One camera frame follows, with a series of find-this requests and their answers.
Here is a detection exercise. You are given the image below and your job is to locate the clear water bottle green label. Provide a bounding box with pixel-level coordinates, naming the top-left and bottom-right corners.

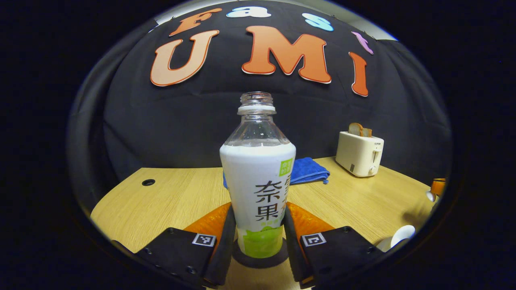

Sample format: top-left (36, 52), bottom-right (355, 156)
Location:
top-left (220, 92), bottom-right (297, 259)

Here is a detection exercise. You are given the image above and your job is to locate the white saucer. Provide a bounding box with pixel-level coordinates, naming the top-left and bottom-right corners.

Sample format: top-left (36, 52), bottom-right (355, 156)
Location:
top-left (376, 236), bottom-right (404, 253)

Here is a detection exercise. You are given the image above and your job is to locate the dark brown round coaster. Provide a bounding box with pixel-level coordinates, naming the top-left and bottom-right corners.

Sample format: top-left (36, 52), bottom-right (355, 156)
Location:
top-left (232, 238), bottom-right (289, 269)

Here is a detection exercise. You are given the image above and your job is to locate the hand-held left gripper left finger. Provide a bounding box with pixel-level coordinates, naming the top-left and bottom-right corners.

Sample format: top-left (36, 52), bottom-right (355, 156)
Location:
top-left (135, 203), bottom-right (237, 288)

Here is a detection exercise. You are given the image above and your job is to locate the white teacup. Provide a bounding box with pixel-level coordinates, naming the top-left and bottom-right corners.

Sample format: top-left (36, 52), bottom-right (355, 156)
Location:
top-left (390, 225), bottom-right (416, 247)

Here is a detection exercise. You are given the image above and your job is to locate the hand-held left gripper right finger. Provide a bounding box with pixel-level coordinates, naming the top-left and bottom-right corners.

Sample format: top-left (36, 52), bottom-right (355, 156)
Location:
top-left (282, 202), bottom-right (384, 288)

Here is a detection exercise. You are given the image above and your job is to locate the black backdrop cloth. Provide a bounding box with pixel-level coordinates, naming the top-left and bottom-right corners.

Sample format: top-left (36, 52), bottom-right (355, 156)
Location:
top-left (67, 0), bottom-right (452, 202)

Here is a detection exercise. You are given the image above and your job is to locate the cream toaster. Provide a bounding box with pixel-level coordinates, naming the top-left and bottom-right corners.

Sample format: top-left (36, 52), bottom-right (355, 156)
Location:
top-left (335, 131), bottom-right (385, 178)

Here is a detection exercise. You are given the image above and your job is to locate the blue towel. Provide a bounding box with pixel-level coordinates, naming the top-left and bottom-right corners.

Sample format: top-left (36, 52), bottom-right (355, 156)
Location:
top-left (223, 157), bottom-right (330, 189)

